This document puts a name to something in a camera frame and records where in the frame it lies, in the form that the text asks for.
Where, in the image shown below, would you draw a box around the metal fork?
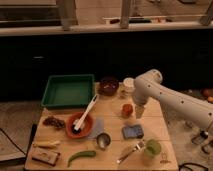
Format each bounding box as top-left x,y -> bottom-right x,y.
116,141 -> 145,164

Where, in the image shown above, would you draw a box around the blue sponge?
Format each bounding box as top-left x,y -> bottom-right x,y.
122,124 -> 144,139

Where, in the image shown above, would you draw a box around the red apple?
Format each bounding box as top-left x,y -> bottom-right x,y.
121,104 -> 133,118

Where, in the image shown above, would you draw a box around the green chili pepper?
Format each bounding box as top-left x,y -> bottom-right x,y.
67,150 -> 96,167

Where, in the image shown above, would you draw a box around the brown wooden block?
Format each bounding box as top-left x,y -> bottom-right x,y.
32,148 -> 60,166

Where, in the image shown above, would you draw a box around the dark purple bowl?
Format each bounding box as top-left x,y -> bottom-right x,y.
99,77 -> 119,96

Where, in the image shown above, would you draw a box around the red orange bowl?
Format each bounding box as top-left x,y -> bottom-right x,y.
65,111 -> 94,140

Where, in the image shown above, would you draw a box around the black cable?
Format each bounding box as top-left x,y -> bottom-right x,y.
178,162 -> 211,171

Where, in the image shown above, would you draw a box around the white dish brush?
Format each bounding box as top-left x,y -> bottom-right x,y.
74,94 -> 99,131

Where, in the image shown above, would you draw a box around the green plastic tray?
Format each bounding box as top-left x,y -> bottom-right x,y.
41,74 -> 95,109

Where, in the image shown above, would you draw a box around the small metal cup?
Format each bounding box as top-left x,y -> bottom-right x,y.
96,133 -> 111,149

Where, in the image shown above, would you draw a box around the green mug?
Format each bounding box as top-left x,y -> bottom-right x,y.
144,139 -> 162,158

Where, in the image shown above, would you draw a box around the white paper cup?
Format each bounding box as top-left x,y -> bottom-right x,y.
123,77 -> 134,95

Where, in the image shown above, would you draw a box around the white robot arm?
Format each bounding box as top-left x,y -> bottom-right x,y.
132,69 -> 213,135

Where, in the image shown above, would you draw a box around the dark grape bunch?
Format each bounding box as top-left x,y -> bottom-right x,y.
43,116 -> 65,130

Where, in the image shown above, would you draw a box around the yellow banana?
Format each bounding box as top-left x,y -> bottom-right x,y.
33,141 -> 61,148

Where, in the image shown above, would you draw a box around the grey cloth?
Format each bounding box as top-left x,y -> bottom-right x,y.
88,117 -> 104,139

